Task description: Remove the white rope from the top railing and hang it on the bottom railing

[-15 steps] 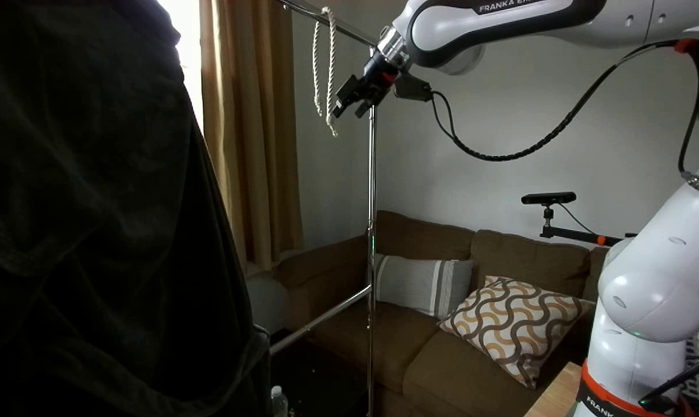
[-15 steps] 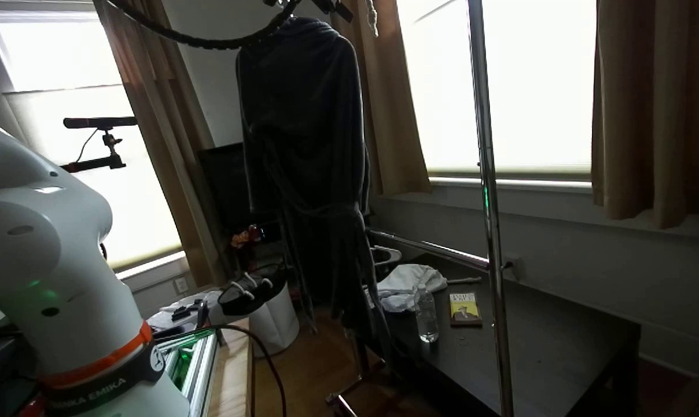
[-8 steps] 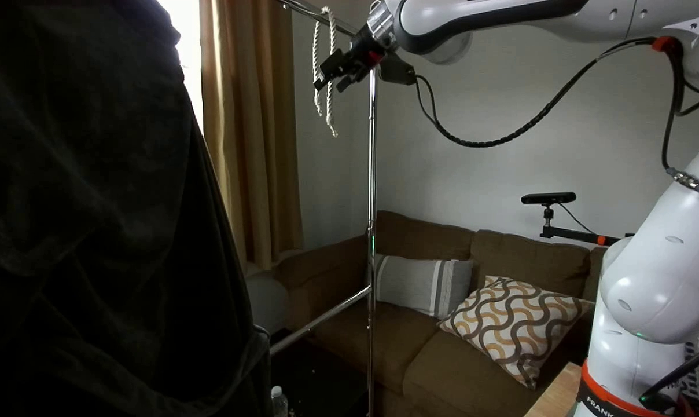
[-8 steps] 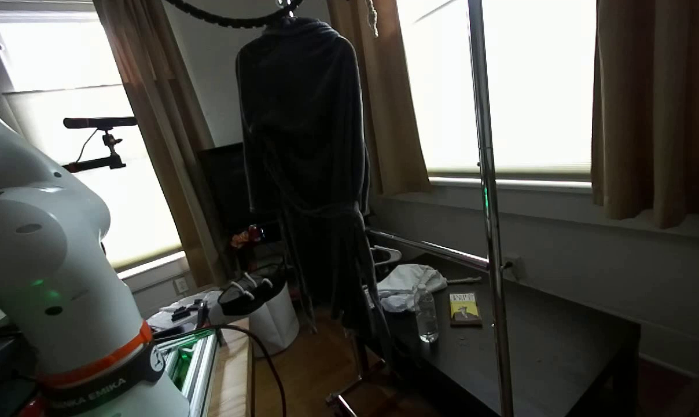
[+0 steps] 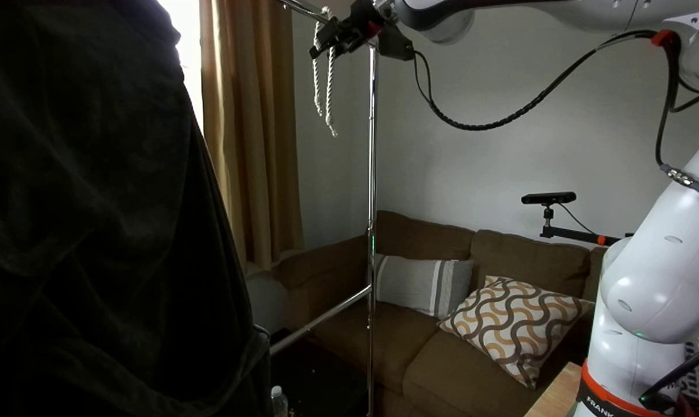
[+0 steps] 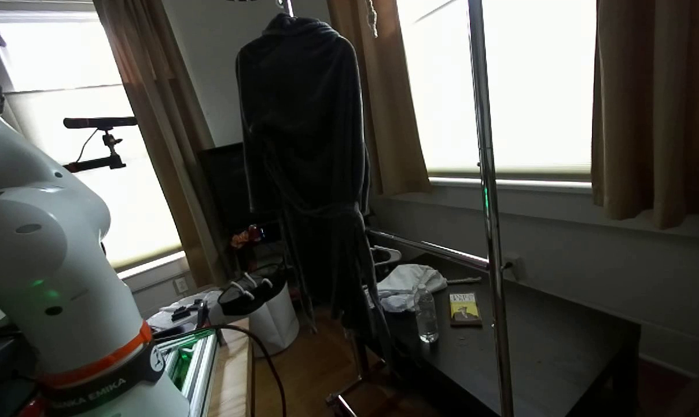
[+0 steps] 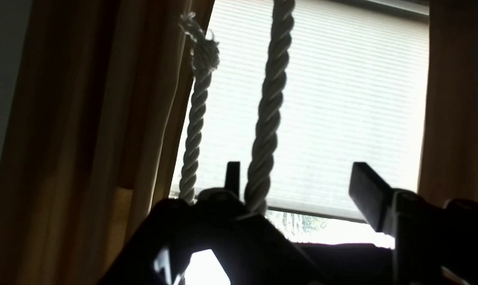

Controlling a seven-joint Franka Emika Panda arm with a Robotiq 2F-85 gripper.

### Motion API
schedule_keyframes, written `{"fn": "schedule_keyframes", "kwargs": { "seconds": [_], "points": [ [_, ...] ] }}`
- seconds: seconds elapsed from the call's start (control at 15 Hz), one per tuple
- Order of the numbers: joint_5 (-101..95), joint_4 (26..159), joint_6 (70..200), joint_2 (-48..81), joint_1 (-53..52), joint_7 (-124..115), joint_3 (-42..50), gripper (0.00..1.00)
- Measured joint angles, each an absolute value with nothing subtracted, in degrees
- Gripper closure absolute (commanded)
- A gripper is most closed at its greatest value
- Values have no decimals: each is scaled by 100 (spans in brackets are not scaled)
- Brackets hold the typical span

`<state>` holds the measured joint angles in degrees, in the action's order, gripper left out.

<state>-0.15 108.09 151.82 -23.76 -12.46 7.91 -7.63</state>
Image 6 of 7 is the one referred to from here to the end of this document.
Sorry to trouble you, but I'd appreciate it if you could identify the dark hanging robe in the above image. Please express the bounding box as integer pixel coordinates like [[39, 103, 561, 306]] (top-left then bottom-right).
[[233, 12, 382, 367]]

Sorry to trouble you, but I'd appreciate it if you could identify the white crumpled cloth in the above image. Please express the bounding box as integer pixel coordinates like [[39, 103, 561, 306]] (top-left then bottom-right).
[[374, 261, 448, 316]]

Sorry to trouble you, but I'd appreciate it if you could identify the small reddish object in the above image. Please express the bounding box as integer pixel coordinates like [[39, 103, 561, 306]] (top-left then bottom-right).
[[228, 222, 266, 250]]

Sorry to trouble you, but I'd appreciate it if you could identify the brown curtain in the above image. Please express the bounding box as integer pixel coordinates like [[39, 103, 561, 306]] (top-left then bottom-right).
[[93, 0, 228, 288], [590, 0, 699, 229], [323, 0, 429, 195]]

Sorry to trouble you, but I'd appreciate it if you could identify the black flat screen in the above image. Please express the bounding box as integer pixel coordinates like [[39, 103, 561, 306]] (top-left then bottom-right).
[[196, 141, 252, 240]]

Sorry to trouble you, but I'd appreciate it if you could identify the white waste bin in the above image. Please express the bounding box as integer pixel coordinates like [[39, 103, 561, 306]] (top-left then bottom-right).
[[247, 281, 301, 357]]

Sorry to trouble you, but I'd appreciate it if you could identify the chrome clothes rack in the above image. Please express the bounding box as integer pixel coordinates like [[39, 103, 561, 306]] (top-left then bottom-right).
[[277, 0, 519, 417]]

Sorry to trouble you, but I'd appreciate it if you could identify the yellow flat packet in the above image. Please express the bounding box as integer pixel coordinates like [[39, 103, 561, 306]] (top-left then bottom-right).
[[446, 289, 484, 328]]

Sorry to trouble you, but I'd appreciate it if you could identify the green box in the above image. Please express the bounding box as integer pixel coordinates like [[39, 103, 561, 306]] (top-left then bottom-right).
[[166, 339, 201, 392]]

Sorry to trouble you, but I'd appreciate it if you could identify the bright window with blind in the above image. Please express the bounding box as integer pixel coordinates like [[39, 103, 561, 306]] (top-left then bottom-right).
[[0, 10, 182, 271], [397, 0, 598, 180]]

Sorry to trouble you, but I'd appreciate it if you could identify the black low table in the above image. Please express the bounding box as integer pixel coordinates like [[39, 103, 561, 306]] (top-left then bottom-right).
[[379, 276, 645, 417]]

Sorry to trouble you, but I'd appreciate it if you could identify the black power cable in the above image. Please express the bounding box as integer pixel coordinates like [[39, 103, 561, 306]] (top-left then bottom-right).
[[208, 323, 288, 417]]

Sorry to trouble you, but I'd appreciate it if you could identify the black camera on stand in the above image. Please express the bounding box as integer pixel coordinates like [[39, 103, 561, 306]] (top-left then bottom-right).
[[60, 113, 138, 173]]

